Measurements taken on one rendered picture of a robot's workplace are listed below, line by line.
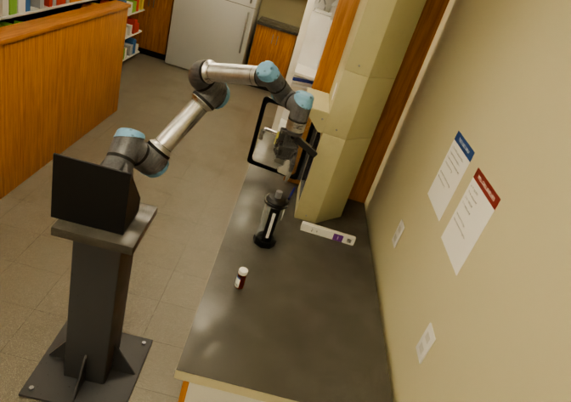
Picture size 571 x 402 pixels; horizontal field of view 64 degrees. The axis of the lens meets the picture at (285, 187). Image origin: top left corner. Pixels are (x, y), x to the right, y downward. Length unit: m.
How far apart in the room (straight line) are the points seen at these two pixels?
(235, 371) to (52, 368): 1.34
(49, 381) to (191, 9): 5.57
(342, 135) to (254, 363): 1.07
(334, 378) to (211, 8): 6.06
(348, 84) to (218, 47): 5.21
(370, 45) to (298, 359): 1.26
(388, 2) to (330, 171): 0.77
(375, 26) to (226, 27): 5.19
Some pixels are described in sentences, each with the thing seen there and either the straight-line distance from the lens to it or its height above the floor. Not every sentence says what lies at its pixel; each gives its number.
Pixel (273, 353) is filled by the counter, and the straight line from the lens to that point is 1.63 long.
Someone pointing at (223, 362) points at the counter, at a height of 0.94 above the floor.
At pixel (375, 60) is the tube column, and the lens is 2.04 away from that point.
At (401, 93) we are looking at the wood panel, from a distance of 2.47.
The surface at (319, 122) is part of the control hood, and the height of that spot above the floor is 1.45.
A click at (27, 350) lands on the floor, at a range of 2.80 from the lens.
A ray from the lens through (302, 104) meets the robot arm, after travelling 1.74.
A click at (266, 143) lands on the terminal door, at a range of 2.53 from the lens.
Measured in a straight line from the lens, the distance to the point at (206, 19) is 7.12.
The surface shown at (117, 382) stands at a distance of 2.63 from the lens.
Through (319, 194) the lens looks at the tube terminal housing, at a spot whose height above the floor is 1.11.
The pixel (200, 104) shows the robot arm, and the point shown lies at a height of 1.41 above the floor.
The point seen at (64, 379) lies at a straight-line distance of 2.65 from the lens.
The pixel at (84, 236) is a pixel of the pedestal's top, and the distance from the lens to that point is 1.95.
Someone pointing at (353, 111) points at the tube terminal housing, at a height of 1.55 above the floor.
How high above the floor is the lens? 2.12
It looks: 28 degrees down
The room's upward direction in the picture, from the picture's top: 18 degrees clockwise
